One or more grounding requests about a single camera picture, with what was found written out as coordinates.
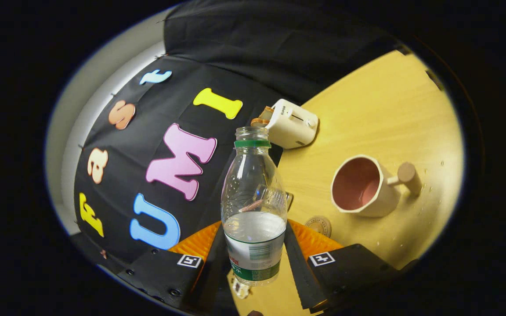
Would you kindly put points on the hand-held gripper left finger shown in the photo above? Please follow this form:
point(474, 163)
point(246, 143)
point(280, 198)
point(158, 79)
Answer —
point(209, 281)

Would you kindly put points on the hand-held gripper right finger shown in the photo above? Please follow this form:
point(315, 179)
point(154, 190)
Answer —
point(299, 281)

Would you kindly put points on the round cork coaster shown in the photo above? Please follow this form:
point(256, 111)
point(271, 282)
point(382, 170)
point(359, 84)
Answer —
point(319, 226)

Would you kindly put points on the clear plastic juice bottle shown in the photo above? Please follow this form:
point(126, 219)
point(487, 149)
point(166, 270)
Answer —
point(253, 237)

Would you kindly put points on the cream toaster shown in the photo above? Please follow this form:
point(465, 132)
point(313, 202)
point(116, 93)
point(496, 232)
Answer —
point(292, 129)

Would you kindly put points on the toast bread slice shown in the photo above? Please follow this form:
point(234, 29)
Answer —
point(262, 119)

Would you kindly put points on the wooden table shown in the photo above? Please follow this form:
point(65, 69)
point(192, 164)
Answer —
point(367, 118)

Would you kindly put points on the black backdrop cloth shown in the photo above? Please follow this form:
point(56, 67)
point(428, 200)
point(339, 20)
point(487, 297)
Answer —
point(253, 52)

